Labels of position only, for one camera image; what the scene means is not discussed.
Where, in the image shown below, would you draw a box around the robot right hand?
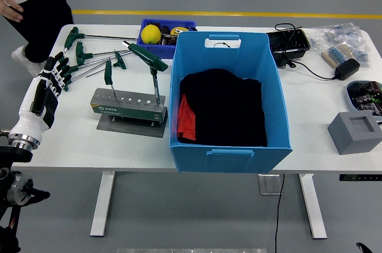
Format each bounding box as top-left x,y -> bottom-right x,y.
356,242 -> 374,253

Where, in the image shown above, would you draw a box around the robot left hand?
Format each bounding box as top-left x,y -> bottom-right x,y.
10,51 -> 66,143

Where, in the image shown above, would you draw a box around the green grey hex key stand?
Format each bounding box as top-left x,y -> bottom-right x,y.
89,87 -> 168,139

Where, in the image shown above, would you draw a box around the small green T-handle hex key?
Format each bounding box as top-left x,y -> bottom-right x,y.
103,58 -> 117,99

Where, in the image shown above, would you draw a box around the large green T-handle hex key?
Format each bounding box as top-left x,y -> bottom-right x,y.
123,41 -> 170,107

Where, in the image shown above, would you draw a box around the metal floor box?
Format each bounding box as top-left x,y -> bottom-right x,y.
258,174 -> 284,196

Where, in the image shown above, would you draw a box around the blue folding storage box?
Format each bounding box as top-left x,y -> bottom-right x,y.
168,30 -> 294,174

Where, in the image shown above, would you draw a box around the person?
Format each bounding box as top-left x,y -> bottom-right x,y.
0,0 -> 74,78

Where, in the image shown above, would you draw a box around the white table leg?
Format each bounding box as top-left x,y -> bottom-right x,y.
298,174 -> 328,239
90,171 -> 116,238

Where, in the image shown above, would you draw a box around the black table control panel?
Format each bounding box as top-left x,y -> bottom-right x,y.
338,174 -> 382,181

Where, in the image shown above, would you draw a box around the yellow ball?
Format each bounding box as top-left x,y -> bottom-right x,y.
140,24 -> 162,45

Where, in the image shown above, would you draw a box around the grey block with square recess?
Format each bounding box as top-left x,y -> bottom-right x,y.
327,111 -> 382,156

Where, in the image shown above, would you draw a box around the dark blue parts bin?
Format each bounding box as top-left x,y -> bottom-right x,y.
136,18 -> 197,60

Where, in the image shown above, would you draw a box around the yellow tape measure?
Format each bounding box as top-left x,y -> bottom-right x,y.
170,26 -> 191,38

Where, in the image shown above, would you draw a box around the light blue tray with electronics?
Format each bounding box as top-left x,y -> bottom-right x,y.
346,79 -> 382,122

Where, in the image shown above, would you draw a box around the red cloth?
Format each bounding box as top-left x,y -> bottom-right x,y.
176,94 -> 197,141

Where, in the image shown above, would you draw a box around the black power adapter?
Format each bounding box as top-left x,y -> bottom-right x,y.
334,58 -> 361,81

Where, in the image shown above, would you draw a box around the black cloth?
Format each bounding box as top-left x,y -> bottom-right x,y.
178,68 -> 269,147

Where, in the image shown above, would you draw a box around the resistor tape strip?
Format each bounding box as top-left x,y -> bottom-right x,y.
321,43 -> 356,69

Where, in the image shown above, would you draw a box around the clear plastic component bags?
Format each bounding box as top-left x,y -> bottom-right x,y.
309,22 -> 372,69

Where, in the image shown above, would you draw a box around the black plastic tray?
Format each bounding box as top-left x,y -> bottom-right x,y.
266,29 -> 312,68

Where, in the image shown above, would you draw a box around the black hanging cable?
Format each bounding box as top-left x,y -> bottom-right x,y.
273,174 -> 286,253

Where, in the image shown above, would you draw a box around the black adapter cable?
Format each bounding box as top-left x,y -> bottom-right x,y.
273,22 -> 338,81

